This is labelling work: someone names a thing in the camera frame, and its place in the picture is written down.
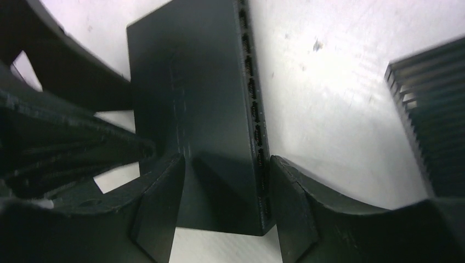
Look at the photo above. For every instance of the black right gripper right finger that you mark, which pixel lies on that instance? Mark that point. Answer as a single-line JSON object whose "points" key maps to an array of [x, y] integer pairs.
{"points": [[318, 224]]}

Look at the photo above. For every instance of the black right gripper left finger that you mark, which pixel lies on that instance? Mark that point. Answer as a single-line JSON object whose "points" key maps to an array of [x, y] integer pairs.
{"points": [[132, 223]]}

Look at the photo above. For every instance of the ribbed black network switch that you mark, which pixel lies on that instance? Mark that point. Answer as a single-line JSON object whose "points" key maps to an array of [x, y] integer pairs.
{"points": [[428, 91]]}

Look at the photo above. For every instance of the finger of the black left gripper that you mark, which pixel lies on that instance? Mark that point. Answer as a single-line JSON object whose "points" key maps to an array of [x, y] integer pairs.
{"points": [[62, 66], [48, 144]]}

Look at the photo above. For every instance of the black Mercury switch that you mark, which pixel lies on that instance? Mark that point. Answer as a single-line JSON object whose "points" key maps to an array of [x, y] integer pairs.
{"points": [[197, 93]]}

